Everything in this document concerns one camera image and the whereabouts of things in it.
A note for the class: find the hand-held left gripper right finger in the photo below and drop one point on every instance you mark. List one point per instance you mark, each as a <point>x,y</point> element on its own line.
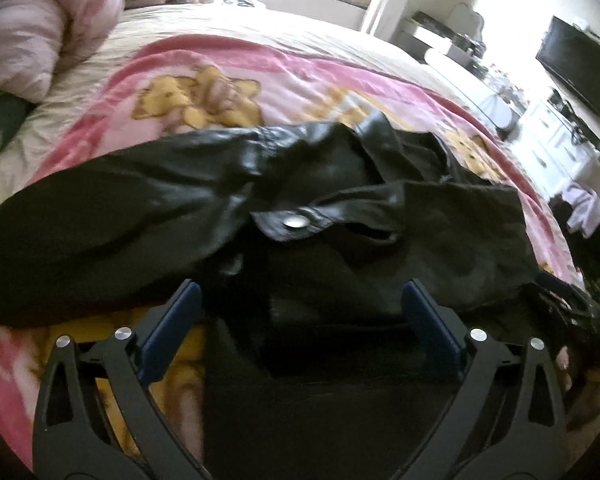
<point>430,325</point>

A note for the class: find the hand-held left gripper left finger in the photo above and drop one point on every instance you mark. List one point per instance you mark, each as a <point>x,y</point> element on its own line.
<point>172,325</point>

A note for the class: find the black leather jacket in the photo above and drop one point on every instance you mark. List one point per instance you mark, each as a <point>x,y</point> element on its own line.
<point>330,210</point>

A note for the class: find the person's right hand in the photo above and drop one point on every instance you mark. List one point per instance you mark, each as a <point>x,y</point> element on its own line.
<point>565,367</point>

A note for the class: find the pale hanging cloth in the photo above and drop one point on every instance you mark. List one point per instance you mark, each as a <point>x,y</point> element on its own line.
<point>582,207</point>

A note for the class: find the white drawer cabinet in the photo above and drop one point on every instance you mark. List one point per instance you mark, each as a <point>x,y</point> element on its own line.
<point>555,145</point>

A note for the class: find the white round container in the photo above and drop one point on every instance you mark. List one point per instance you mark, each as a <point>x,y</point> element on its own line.
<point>500,115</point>

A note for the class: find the pink printed blanket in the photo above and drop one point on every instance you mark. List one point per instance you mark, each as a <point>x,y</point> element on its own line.
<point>290,90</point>

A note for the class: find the green patterned pillow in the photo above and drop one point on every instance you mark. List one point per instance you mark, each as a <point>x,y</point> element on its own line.
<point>0,120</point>

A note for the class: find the cluttered white desk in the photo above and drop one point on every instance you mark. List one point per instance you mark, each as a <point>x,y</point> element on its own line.
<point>445,40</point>

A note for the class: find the black wall television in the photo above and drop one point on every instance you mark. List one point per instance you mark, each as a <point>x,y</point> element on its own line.
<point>575,67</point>

